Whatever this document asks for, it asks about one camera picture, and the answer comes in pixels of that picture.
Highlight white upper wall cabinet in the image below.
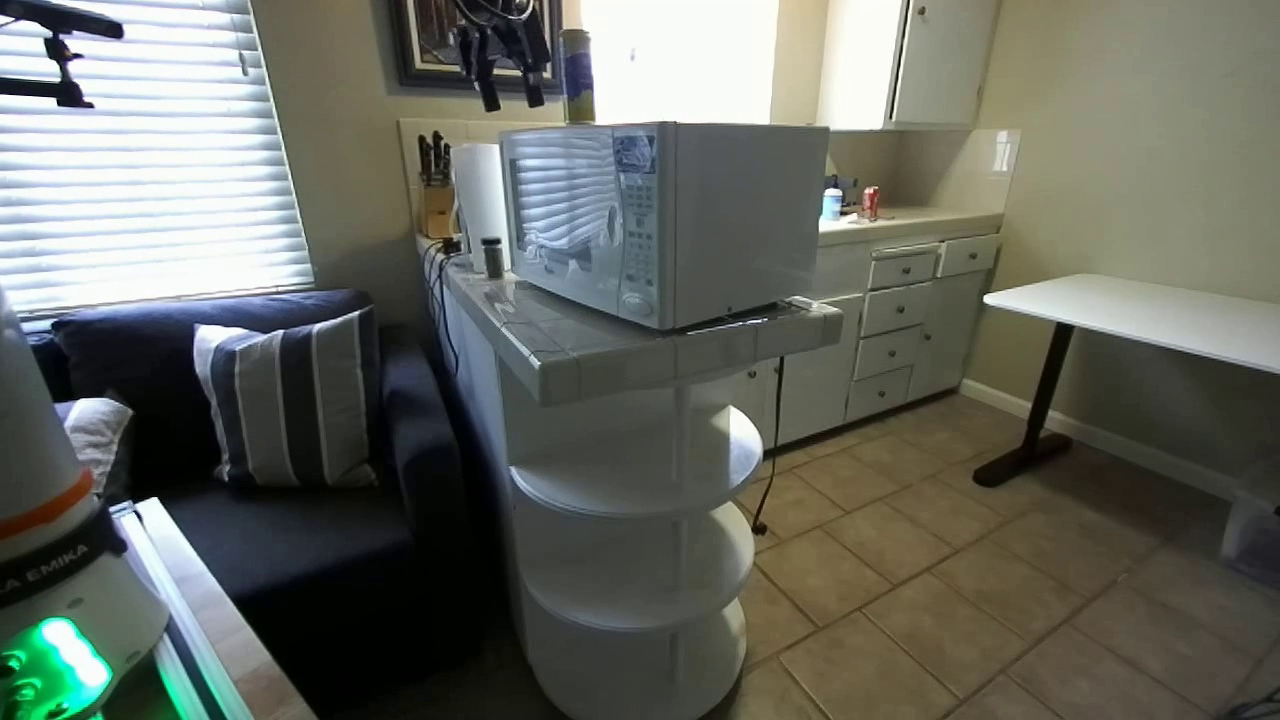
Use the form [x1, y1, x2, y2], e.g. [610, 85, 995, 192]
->
[812, 0, 1002, 134]

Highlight striped grey white pillow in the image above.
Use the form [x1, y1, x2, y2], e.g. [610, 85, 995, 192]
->
[188, 304, 386, 491]

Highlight wooden knife block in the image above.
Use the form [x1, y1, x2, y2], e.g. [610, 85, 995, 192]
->
[413, 128, 458, 248]

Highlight white desk black leg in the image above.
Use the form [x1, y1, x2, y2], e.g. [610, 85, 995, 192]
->
[967, 270, 1280, 491]

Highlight white kitchen drawer cabinet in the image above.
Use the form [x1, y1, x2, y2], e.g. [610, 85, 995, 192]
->
[702, 202, 1009, 452]

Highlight black microwave power cable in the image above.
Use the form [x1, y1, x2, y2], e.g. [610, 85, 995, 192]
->
[748, 444, 781, 538]

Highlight white window blinds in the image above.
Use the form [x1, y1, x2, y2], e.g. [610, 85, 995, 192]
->
[0, 0, 317, 325]

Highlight plain white pillow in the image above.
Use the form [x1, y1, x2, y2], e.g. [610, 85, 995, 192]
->
[50, 391, 135, 505]

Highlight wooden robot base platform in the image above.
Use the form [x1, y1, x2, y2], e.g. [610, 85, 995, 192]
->
[102, 491, 317, 720]

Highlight black camera on stand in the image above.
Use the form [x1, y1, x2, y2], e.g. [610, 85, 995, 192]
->
[0, 0, 127, 113]

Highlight white paper towel roll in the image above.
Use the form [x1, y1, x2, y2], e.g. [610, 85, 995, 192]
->
[453, 134, 510, 248]

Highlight white microwave body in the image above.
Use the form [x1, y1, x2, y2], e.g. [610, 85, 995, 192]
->
[495, 120, 831, 337]

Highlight dark blue sofa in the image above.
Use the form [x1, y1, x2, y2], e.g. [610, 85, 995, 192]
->
[17, 285, 490, 710]

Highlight framed wall picture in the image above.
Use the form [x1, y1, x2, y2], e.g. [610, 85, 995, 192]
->
[386, 0, 567, 91]

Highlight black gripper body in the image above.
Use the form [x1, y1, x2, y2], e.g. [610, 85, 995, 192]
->
[453, 0, 561, 64]

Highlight white tiled counter stand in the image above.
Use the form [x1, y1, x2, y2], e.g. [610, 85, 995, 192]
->
[414, 235, 849, 720]

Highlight yellow blue spray can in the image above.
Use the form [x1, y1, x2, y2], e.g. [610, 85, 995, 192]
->
[561, 23, 599, 133]

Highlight white microwave door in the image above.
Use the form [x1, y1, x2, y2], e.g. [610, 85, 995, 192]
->
[500, 123, 628, 307]

